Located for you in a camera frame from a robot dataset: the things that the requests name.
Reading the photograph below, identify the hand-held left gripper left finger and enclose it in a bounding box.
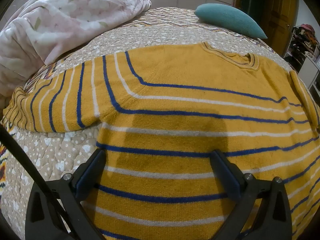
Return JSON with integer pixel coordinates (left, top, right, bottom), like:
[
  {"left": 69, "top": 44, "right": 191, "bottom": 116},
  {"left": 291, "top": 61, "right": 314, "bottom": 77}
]
[{"left": 25, "top": 149, "right": 107, "bottom": 240}]

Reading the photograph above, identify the black cable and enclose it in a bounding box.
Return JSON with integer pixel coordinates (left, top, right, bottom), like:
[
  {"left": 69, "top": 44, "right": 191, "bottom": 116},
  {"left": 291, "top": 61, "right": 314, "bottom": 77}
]
[{"left": 0, "top": 124, "right": 78, "bottom": 240}]

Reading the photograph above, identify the white cabinet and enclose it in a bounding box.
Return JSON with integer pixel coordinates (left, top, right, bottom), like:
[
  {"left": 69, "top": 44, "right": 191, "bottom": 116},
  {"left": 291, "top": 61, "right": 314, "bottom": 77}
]
[{"left": 300, "top": 52, "right": 320, "bottom": 88}]

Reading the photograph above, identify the pink floral blanket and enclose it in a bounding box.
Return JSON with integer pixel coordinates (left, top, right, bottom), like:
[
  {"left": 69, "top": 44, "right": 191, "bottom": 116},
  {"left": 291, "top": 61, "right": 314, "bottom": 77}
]
[{"left": 0, "top": 0, "right": 152, "bottom": 105}]

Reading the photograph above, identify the teal pillow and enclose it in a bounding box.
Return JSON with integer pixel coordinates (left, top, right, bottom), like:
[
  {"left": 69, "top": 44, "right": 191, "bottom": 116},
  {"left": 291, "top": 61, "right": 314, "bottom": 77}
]
[{"left": 194, "top": 3, "right": 268, "bottom": 39}]

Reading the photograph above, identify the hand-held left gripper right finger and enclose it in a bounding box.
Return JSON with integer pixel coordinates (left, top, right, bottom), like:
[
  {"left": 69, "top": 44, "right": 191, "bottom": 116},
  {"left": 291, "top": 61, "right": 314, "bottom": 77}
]
[{"left": 209, "top": 150, "right": 293, "bottom": 240}]

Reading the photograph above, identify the cluttered shelf rack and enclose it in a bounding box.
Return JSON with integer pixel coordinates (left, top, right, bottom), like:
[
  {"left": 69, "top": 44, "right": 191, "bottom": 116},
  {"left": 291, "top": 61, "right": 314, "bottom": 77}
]
[{"left": 285, "top": 24, "right": 320, "bottom": 65}]

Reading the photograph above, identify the beige dotted quilt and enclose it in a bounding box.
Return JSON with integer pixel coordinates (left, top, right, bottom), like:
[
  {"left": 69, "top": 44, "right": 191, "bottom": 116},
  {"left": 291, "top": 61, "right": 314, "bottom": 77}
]
[{"left": 0, "top": 6, "right": 288, "bottom": 240}]

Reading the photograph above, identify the yellow striped sweater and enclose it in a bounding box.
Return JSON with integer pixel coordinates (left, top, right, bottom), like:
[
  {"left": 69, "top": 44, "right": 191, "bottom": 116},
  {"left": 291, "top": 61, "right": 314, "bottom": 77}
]
[{"left": 2, "top": 42, "right": 320, "bottom": 240}]

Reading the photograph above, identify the wooden door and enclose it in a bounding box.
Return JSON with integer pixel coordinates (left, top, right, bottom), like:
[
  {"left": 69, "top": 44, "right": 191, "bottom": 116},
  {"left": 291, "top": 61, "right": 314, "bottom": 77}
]
[{"left": 260, "top": 0, "right": 298, "bottom": 53}]

